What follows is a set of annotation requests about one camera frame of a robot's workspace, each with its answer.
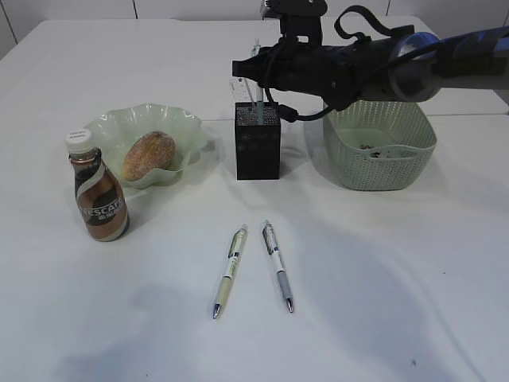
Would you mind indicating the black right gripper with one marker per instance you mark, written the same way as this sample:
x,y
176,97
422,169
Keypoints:
x,y
340,75

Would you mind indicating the clear plastic ruler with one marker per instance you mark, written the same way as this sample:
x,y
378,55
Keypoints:
x,y
241,90

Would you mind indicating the blue grip pen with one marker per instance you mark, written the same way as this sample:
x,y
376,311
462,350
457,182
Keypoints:
x,y
259,90

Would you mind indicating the sugared bread roll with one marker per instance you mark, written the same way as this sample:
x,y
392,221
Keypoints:
x,y
154,150

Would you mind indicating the grey grip pen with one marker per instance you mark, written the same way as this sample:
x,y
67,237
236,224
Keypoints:
x,y
273,250

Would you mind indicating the brown Nescafe coffee bottle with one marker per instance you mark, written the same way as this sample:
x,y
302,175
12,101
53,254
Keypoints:
x,y
98,194

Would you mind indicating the blue grey right robot arm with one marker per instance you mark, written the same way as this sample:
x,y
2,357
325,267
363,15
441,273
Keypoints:
x,y
408,69

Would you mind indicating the black mesh pen holder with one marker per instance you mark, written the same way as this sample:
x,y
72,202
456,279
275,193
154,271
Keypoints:
x,y
257,146

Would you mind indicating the green woven plastic basket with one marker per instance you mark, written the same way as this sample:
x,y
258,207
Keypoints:
x,y
401,126

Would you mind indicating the green wavy glass plate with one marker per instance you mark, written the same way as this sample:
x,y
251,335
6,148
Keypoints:
x,y
115,132

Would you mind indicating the cream grip pen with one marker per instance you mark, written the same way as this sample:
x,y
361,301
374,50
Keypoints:
x,y
233,257

